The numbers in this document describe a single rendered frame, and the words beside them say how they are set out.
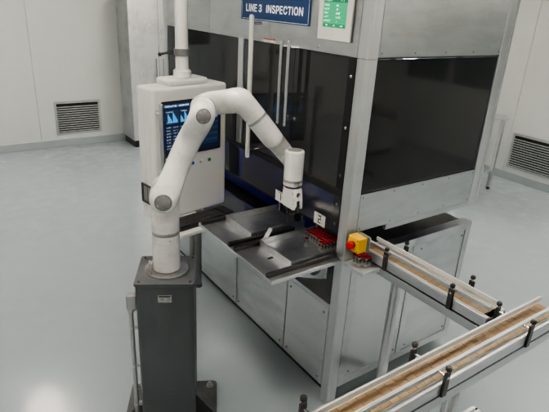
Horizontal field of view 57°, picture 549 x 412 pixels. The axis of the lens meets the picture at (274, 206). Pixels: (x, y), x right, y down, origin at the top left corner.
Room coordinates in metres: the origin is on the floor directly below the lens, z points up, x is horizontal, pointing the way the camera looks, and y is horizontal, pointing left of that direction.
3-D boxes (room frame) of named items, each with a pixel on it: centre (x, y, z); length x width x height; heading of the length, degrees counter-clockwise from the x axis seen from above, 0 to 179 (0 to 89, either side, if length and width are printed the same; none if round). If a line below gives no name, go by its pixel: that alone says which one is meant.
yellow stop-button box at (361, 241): (2.07, -0.39, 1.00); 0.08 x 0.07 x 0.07; 126
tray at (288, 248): (2.20, -0.15, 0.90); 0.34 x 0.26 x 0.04; 126
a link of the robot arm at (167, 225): (2.00, 0.47, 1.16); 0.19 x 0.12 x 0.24; 10
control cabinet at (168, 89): (2.82, 0.55, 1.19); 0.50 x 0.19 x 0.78; 136
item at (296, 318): (3.23, -0.14, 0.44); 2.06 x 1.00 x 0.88; 36
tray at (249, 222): (2.48, 0.05, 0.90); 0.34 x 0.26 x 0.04; 126
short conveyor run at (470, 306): (1.92, -0.68, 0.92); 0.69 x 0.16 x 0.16; 36
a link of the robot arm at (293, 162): (2.06, -0.07, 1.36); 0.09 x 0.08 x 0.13; 10
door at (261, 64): (2.70, 0.08, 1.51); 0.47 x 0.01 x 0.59; 36
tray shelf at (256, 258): (2.30, 0.00, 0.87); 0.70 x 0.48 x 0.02; 36
